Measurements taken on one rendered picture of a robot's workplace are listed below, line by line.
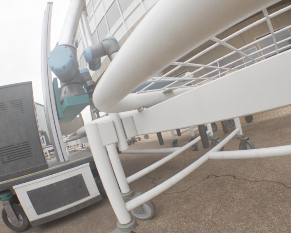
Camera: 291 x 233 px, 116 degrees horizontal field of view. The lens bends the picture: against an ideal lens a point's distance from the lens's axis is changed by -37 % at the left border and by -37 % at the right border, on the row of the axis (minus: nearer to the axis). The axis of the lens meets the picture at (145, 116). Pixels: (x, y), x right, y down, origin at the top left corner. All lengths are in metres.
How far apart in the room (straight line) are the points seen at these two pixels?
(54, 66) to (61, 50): 0.09
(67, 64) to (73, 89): 0.19
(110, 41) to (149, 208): 0.88
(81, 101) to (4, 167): 0.61
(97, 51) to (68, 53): 0.17
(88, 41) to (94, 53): 0.23
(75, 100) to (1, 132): 0.50
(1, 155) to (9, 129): 0.16
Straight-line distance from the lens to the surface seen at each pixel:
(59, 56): 0.83
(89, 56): 0.85
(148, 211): 0.66
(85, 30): 1.13
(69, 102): 0.87
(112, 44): 0.88
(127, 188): 0.62
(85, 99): 0.90
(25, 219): 0.99
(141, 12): 5.89
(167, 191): 0.87
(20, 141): 0.89
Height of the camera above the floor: 0.42
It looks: 2 degrees up
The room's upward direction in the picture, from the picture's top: 16 degrees counter-clockwise
